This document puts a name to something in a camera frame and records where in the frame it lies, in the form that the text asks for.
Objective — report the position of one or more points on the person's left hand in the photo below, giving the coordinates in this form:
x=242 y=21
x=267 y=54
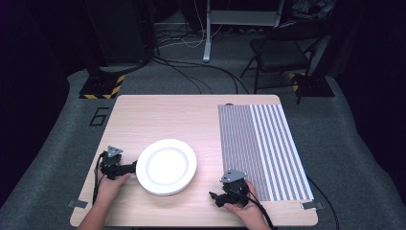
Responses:
x=108 y=190

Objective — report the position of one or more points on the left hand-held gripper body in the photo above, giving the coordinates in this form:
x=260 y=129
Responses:
x=111 y=164

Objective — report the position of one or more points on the grey tape strip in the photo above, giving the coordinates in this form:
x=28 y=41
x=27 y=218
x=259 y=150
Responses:
x=77 y=203
x=312 y=205

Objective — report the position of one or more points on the person's right hand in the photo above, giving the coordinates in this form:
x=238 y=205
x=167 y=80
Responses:
x=250 y=212

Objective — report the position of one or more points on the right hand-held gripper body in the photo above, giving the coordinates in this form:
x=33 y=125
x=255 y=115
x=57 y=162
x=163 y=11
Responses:
x=237 y=187

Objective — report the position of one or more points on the white metal stand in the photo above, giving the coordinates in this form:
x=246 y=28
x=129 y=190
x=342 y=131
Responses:
x=207 y=48

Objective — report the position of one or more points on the black folding chair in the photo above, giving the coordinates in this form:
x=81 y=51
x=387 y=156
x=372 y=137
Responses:
x=277 y=52

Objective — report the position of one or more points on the black stand base yellow stripes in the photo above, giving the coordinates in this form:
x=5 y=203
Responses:
x=314 y=87
x=99 y=87

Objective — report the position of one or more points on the grey striped placemat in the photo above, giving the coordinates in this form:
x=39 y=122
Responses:
x=255 y=150

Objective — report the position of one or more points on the dark cabinet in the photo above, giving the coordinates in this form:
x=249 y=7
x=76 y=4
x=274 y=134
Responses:
x=118 y=32

